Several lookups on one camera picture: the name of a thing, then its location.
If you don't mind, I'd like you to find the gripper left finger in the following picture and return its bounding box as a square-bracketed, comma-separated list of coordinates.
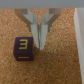
[14, 7, 43, 51]

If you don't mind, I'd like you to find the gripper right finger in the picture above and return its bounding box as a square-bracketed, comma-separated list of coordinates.
[40, 7, 61, 51]

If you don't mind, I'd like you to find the purple block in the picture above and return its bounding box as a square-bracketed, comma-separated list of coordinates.
[12, 36, 35, 62]

